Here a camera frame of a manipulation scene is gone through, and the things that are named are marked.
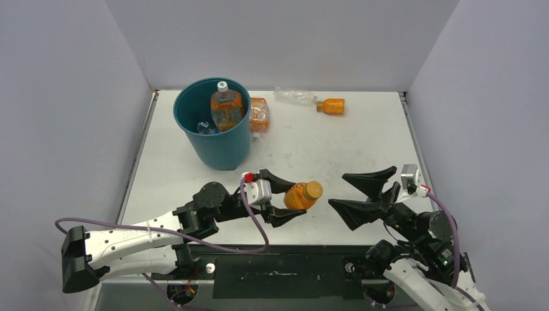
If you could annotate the large orange tea bottle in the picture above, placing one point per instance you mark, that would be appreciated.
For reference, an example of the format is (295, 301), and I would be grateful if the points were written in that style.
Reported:
(226, 107)

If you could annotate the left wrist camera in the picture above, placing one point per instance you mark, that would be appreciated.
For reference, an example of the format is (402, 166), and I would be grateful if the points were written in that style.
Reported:
(257, 191)

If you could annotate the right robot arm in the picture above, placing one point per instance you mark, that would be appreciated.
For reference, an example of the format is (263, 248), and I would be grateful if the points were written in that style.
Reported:
(426, 263)

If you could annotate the small clear water bottle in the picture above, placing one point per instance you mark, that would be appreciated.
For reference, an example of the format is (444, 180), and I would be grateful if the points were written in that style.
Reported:
(205, 128)

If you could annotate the clear crushed bottle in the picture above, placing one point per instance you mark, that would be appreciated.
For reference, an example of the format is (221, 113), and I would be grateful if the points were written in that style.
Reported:
(298, 97)

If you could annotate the teal plastic bin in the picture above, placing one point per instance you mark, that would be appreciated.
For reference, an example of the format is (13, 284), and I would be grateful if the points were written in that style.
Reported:
(221, 151)

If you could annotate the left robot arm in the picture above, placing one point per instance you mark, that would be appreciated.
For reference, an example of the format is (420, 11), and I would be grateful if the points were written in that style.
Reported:
(160, 245)

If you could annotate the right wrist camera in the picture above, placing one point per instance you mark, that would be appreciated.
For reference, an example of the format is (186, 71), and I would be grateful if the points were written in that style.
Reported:
(412, 183)

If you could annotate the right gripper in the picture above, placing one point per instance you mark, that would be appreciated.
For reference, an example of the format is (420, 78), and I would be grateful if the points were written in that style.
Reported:
(354, 212)

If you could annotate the aluminium frame rail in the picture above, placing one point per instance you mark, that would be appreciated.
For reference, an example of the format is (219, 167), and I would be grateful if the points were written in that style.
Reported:
(419, 152)

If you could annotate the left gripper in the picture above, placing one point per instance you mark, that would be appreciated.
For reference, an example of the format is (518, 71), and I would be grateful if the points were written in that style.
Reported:
(274, 214)

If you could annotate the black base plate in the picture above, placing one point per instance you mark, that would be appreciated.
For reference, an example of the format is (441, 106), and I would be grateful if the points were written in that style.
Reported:
(284, 272)

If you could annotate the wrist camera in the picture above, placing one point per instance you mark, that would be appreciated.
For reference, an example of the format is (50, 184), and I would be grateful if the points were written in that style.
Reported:
(412, 183)
(257, 191)

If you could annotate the orange juice bottle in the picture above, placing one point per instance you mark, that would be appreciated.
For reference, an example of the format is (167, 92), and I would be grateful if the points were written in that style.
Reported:
(331, 106)
(302, 196)

